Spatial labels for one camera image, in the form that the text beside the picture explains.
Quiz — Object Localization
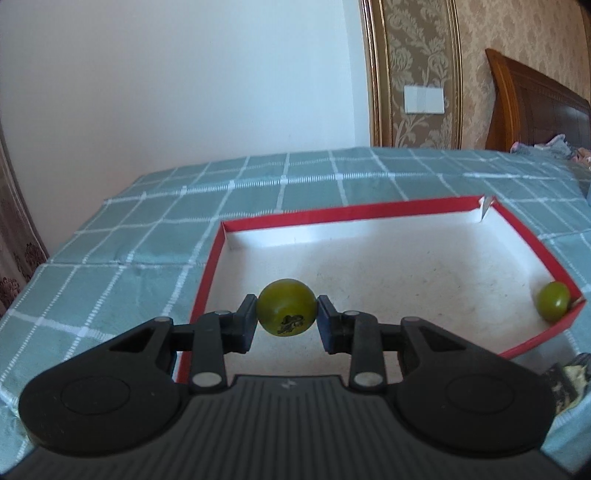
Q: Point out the golden wall moulding frame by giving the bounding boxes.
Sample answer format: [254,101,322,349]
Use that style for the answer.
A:
[360,0,464,150]

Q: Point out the plain green tangerine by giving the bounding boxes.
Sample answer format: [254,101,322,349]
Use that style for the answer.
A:
[536,281,571,323]

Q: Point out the pink floral bedding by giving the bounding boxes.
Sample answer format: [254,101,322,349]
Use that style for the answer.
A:
[510,134,591,168]

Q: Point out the white wall switch plate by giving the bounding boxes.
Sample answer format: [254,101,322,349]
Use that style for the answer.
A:
[403,85,447,114]

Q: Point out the cut eggplant piece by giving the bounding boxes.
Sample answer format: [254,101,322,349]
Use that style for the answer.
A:
[545,353,591,416]

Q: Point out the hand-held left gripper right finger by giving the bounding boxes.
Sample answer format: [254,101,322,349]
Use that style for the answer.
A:
[316,296,467,394]

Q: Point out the green tangerine with dark sticker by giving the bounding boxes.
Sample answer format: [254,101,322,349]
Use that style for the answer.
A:
[257,278,318,337]

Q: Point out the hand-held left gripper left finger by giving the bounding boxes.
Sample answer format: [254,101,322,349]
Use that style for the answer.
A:
[108,294,259,394]

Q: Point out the wooden headboard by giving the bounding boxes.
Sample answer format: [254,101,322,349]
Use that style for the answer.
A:
[485,48,591,153]

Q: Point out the red cardboard box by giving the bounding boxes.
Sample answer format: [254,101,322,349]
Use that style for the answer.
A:
[176,195,587,384]

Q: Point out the teal checked tablecloth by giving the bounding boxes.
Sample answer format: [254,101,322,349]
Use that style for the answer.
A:
[0,147,591,462]

